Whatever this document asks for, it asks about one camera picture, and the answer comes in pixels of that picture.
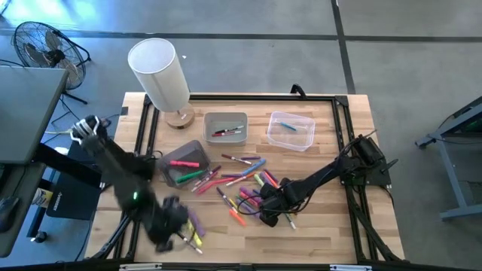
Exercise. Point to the yellow thin highlighter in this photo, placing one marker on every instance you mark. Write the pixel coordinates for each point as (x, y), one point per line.
(233, 204)

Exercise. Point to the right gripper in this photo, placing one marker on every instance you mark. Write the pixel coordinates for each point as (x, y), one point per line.
(280, 197)

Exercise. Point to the black desk beam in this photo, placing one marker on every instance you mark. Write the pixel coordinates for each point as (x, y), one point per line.
(64, 163)

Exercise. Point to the maroon dry-erase marker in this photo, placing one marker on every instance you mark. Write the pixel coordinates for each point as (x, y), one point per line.
(235, 158)

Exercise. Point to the grey desk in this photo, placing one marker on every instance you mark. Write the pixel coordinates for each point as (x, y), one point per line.
(26, 113)

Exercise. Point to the black caster wheel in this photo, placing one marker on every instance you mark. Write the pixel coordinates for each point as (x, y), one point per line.
(39, 237)

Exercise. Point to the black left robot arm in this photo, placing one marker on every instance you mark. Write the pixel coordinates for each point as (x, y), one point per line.
(113, 165)

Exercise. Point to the black computer tower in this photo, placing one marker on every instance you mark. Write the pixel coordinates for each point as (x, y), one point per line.
(71, 203)

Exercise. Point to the clear plastic bin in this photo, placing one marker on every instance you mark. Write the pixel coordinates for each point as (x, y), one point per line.
(301, 141)

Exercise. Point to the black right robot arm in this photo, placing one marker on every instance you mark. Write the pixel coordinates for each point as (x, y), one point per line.
(324, 173)

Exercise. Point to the white cylindrical table lamp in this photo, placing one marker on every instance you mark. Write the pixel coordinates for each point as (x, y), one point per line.
(158, 71)

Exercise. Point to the green dry-erase marker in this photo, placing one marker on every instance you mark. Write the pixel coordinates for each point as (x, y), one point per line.
(290, 222)

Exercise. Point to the pink fat highlighter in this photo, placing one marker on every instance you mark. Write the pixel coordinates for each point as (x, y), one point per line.
(184, 164)

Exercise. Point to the smoky transparent bin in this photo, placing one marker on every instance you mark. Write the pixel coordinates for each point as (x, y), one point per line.
(188, 150)

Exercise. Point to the short purple marker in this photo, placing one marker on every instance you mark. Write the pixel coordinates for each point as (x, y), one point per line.
(250, 157)

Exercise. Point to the thin purple marker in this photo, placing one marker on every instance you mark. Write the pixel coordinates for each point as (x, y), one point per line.
(231, 175)

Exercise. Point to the orange dry-erase marker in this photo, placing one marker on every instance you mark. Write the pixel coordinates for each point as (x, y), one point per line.
(240, 180)

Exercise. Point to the grey metal stand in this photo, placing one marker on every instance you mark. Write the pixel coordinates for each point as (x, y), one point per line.
(452, 177)

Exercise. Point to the orange thin highlighter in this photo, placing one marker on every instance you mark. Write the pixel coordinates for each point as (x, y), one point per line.
(238, 218)

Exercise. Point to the grey opaque bin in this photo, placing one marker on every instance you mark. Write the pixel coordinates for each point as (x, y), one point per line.
(226, 116)

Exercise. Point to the blue dry-erase marker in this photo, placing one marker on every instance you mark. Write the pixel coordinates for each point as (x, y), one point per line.
(226, 199)

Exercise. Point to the black dry-erase marker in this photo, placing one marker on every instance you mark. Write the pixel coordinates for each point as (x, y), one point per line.
(229, 130)
(194, 248)

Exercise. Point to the white label strip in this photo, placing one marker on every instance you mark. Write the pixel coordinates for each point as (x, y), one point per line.
(350, 268)
(141, 267)

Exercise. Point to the black floor fan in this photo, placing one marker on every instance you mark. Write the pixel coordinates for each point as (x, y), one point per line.
(49, 56)

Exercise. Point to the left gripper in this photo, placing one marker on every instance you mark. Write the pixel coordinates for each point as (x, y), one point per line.
(167, 220)

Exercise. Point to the black aluminium table frame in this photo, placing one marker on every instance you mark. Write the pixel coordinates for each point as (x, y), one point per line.
(263, 97)

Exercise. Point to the yellow white packet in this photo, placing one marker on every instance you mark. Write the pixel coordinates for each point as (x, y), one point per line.
(42, 197)

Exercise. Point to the blue fat marker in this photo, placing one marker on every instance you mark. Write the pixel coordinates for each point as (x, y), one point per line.
(254, 167)

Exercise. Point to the red dry-erase marker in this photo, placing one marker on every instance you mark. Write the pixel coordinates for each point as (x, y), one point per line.
(214, 184)
(226, 133)

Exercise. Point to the pink thin highlighter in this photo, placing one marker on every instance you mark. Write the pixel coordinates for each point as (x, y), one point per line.
(244, 198)

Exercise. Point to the green fat marker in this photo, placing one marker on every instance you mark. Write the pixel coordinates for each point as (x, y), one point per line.
(190, 176)

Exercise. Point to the black hook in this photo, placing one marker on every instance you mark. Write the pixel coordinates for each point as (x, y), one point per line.
(298, 90)

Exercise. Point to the light green fat highlighter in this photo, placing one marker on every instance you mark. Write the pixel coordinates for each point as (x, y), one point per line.
(259, 180)

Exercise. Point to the red-orange thin highlighter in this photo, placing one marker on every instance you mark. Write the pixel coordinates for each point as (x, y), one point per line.
(270, 178)

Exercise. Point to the blue thin highlighter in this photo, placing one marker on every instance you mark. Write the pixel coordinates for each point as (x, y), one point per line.
(288, 126)

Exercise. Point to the yellow fat highlighter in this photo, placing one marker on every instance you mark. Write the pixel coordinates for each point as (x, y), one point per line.
(195, 236)

